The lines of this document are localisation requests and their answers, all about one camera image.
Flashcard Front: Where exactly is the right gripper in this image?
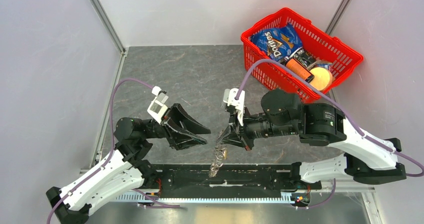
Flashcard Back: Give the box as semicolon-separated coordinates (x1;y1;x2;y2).
217;104;298;151

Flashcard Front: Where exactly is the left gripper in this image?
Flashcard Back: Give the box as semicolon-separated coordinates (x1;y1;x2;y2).
144;102;212;150

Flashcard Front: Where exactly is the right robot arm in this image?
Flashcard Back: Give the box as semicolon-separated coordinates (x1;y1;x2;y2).
218;89;407;189

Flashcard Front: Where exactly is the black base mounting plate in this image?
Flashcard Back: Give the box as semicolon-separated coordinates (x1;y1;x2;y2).
140;163;322;199

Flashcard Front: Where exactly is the orange cylindrical can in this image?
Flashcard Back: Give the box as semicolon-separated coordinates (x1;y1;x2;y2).
285;58;315;83

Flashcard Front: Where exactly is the blue Doritos chip bag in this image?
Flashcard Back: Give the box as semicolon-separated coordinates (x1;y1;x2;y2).
250;23;303;62

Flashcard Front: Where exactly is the black snack packet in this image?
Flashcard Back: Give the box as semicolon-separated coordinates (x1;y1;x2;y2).
290;47;317;69

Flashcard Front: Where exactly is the round yellow sponge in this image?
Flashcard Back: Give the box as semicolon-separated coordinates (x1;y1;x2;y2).
309;67;334;91

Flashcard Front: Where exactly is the red plastic basket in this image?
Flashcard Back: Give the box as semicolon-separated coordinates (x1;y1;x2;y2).
240;7;364;93

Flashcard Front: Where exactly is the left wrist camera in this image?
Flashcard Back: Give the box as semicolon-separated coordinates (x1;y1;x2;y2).
147;86;169;124

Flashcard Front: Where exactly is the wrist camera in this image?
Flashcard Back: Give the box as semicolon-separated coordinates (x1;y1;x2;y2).
223;88;246;126
147;86;169;124

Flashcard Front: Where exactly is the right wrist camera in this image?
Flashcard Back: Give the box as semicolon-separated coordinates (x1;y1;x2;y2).
223;88;246;126

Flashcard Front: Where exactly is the slotted cable duct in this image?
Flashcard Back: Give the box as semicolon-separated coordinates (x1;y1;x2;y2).
111;191;295;205

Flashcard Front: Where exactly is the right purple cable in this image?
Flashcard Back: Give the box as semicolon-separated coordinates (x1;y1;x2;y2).
235;58;424;178

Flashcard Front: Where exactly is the purple cable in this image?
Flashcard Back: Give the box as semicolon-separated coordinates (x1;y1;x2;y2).
235;58;424;178
46;77;157;224

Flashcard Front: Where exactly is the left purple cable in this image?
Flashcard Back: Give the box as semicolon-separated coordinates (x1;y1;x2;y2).
46;77;157;224

